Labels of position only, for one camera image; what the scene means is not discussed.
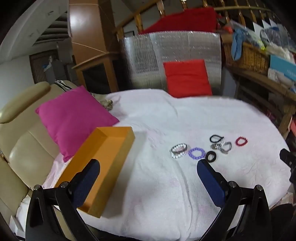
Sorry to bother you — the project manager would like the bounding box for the thick black hair tie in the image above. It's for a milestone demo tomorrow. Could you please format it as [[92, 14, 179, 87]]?
[[205, 151, 217, 163]]

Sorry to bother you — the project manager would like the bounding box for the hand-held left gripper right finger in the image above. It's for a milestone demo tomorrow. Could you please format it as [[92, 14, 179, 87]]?
[[196, 159, 271, 241]]

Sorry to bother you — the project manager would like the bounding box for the silver foil insulation sheet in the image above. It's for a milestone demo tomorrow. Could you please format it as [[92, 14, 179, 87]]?
[[120, 31, 222, 95]]

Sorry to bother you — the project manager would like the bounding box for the thin black hair tie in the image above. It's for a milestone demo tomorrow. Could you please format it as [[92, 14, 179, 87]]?
[[209, 134, 225, 143]]

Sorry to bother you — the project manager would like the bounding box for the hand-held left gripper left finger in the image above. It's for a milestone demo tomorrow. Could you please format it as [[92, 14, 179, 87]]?
[[25, 159, 100, 241]]

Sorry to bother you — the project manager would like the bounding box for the beige leather sofa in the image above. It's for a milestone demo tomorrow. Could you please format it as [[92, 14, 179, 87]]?
[[0, 81, 79, 223]]

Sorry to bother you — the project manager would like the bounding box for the wicker basket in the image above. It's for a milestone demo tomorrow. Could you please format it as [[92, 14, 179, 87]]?
[[223, 42, 270, 75]]

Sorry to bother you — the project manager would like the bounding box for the silver metal bracelet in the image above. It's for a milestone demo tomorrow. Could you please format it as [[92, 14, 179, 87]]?
[[210, 141, 232, 154]]

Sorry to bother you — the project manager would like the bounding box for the wooden railing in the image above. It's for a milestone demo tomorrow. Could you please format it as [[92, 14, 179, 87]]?
[[113, 0, 278, 40]]

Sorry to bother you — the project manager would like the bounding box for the pink cushion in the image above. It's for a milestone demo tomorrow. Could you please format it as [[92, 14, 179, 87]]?
[[35, 85, 120, 163]]

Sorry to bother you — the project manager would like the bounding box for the wooden cabinet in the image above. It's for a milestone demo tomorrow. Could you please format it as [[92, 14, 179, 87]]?
[[69, 0, 121, 93]]

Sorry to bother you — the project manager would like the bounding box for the purple bead bracelet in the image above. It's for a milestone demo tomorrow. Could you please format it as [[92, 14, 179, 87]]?
[[188, 147, 206, 160]]

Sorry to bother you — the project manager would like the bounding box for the pile of plastic bags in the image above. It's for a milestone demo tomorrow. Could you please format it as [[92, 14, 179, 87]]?
[[245, 21, 296, 61]]

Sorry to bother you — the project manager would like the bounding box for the small red cushion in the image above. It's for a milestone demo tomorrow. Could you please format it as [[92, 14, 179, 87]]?
[[163, 59, 213, 98]]

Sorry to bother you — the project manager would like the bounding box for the blue cloth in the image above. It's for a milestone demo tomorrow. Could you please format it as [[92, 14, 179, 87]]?
[[231, 29, 248, 61]]

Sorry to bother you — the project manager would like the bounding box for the white towel blanket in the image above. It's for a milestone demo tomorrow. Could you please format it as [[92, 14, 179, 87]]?
[[16, 89, 292, 240]]

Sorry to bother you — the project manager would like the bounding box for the light blue box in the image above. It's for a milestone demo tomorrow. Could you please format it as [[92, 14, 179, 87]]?
[[269, 54, 296, 81]]

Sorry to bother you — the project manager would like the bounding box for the wooden shelf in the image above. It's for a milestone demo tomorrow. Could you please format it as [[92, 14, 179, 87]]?
[[222, 66, 296, 137]]

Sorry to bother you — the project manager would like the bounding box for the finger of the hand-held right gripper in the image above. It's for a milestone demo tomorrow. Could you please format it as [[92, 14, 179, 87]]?
[[279, 148, 296, 183]]

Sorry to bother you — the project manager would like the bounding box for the white bead bracelet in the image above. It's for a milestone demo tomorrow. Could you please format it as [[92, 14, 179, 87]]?
[[170, 144, 188, 159]]

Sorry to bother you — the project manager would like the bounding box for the patterned cloth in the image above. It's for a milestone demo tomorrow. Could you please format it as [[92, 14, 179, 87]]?
[[90, 93, 114, 112]]

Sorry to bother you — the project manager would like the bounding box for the red blanket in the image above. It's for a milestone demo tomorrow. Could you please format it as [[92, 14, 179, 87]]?
[[139, 7, 219, 35]]

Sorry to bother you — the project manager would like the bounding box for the orange cardboard box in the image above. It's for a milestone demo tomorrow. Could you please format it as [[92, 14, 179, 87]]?
[[54, 126, 135, 218]]

